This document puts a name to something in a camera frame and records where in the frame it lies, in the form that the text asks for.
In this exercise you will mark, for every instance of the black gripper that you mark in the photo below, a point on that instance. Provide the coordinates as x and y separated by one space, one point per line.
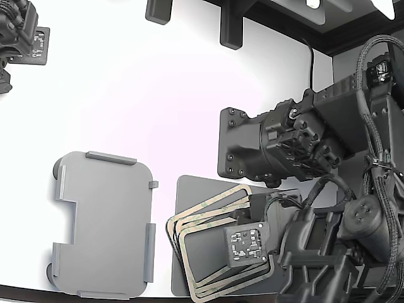
277 214

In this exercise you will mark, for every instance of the stack of rectangular gaskets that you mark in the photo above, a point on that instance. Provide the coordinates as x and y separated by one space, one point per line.
205 204

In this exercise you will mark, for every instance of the black six-joint robot arm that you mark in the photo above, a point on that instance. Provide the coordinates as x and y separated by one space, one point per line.
277 151

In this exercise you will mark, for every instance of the light grey printed holder plate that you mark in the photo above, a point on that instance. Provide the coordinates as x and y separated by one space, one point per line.
104 221

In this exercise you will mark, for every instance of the white zip tie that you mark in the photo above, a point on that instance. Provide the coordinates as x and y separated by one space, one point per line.
383 165

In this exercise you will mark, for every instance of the small white light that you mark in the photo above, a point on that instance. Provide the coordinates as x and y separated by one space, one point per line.
312 3

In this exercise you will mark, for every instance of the large white light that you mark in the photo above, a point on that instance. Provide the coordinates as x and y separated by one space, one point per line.
385 8

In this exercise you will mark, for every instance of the black plate with circuit board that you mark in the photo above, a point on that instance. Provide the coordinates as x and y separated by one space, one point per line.
39 44

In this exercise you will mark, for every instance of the wrist camera circuit board module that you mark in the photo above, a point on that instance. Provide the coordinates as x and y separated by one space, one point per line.
246 244

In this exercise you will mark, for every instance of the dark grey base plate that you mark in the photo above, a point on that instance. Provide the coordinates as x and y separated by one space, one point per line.
195 189

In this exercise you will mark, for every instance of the black table frame rail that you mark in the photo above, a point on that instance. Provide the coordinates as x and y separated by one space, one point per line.
347 41

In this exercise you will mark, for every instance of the long black bracket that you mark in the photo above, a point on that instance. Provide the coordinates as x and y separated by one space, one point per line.
230 28

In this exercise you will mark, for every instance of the short black bracket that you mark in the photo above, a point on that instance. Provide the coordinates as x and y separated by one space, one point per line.
158 11

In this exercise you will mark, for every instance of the black camera mount assembly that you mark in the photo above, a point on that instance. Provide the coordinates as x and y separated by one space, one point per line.
12 25

